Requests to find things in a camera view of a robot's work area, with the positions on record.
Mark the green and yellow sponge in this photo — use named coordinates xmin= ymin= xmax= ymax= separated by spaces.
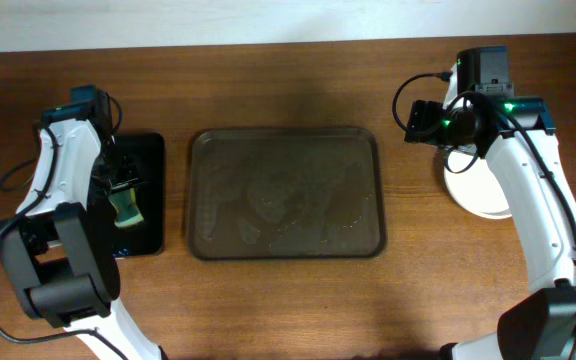
xmin=109 ymin=188 xmax=144 ymax=229

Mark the white plate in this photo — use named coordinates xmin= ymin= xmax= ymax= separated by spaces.
xmin=443 ymin=151 xmax=511 ymax=220

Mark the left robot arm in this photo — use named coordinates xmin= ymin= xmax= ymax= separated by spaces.
xmin=0 ymin=105 xmax=165 ymax=359

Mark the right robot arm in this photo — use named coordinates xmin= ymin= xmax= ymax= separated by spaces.
xmin=404 ymin=91 xmax=576 ymax=359

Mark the black tray on left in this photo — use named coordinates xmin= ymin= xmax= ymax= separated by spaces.
xmin=105 ymin=133 xmax=166 ymax=258

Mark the dark brown serving tray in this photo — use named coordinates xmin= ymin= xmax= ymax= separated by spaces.
xmin=186 ymin=127 xmax=387 ymax=261

